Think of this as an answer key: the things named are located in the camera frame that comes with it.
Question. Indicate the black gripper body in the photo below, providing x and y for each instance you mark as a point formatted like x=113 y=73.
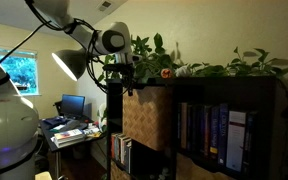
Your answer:
x=124 y=65

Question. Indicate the woven basket drawer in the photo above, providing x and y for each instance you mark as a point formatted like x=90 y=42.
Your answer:
x=147 y=116

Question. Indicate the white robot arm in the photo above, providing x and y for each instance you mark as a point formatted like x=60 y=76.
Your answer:
x=42 y=27

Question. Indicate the green pothos plant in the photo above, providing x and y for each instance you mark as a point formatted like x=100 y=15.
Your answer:
x=154 y=59

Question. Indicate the grey desk lamp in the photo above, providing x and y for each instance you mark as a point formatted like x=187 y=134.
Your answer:
x=72 y=62

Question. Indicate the white small object on shelf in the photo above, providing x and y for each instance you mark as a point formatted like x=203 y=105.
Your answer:
x=183 y=71

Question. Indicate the black laptop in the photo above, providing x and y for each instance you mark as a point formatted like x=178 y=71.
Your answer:
x=72 y=105

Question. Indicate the row of books lower left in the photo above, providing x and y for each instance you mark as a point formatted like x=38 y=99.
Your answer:
x=121 y=150

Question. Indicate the stack of books on desk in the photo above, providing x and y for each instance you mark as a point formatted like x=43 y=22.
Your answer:
x=63 y=138

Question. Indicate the dark desk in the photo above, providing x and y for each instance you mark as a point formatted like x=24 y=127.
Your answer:
x=48 y=131

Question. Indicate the dark wooden bookshelf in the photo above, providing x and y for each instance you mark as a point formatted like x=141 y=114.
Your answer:
x=258 y=94

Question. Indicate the window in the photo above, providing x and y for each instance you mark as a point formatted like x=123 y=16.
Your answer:
x=23 y=70

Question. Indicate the blue books upper shelf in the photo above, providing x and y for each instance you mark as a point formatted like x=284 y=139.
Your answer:
x=216 y=133

